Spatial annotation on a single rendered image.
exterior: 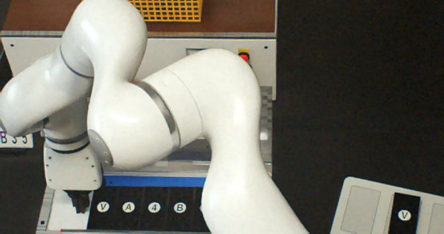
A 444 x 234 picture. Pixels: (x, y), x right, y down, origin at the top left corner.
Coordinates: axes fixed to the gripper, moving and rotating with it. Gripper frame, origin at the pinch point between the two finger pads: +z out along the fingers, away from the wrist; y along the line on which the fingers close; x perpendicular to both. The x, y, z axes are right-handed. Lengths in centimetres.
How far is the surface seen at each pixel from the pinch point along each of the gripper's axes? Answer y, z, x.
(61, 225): -3.4, 3.4, -3.3
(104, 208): 4.5, 1.5, -0.4
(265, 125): 34.7, -9.5, 11.9
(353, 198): 52, 3, 5
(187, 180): 19.7, 1.1, 7.4
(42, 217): -7.4, 2.8, -1.8
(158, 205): 14.8, 1.3, 0.5
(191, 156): 20.4, -2.7, 10.3
